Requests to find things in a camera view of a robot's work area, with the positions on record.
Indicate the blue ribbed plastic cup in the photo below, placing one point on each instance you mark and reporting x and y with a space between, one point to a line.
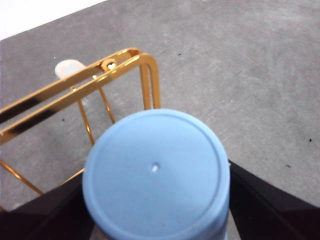
155 187

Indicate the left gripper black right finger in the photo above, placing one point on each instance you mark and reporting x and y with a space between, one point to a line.
275 215

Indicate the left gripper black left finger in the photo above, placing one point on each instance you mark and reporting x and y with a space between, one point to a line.
45 222

